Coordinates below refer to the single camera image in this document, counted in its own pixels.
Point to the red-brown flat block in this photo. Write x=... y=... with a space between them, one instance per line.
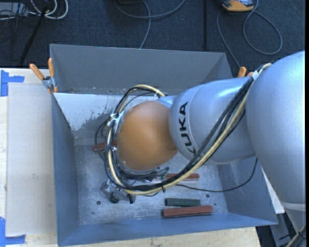
x=101 y=147
x=190 y=176
x=186 y=211

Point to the dark green flat block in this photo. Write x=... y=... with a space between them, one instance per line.
x=182 y=202

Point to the pale flat board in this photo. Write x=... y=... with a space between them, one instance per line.
x=31 y=150

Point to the grey metal bin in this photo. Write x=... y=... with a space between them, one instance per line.
x=98 y=68

